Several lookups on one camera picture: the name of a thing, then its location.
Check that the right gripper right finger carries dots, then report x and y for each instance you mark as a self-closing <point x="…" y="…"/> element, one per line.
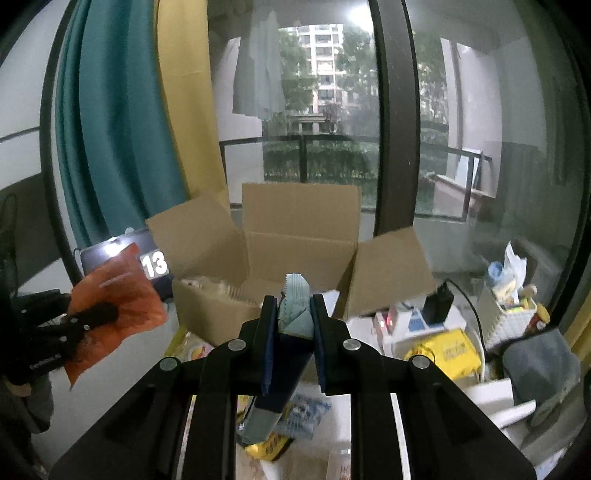
<point x="330" y="354"/>

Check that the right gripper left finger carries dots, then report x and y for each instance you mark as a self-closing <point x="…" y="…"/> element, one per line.
<point x="263" y="342"/>

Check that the navy and teal snack box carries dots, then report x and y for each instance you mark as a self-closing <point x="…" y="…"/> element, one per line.
<point x="291" y="352"/>

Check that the clear bag of biscuits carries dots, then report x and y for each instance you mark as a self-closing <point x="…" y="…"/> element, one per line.
<point x="217" y="287"/>

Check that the orange snack bag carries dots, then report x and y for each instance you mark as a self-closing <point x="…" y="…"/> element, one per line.
<point x="119" y="282"/>

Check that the white red text snack pack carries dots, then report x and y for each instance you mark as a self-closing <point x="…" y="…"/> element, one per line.
<point x="339" y="464"/>

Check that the blue cartoon snack bag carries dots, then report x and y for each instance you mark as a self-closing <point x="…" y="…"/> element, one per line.
<point x="301" y="417"/>

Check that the yellow chips bag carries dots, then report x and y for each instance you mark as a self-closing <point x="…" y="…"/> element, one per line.
<point x="186" y="346"/>

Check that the yellow black snack bag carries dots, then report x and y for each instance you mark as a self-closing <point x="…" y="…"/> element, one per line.
<point x="270" y="450"/>

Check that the white charger block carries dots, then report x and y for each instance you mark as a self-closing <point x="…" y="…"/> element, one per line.
<point x="398" y="323"/>

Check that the brown cardboard box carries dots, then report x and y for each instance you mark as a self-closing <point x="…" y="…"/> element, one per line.
<point x="308" y="229"/>

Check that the black power adapter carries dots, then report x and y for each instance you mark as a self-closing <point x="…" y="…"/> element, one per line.
<point x="438" y="305"/>

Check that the white woven basket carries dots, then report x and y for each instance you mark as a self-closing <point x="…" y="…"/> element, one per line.
<point x="500" y="325"/>

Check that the grey cloth pouch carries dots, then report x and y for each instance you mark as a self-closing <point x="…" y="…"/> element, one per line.
<point x="543" y="369"/>

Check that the teal left curtain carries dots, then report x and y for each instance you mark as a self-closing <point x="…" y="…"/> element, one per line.
<point x="117" y="159"/>

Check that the yellow left curtain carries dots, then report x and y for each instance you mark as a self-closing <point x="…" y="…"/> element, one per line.
<point x="185" y="69"/>

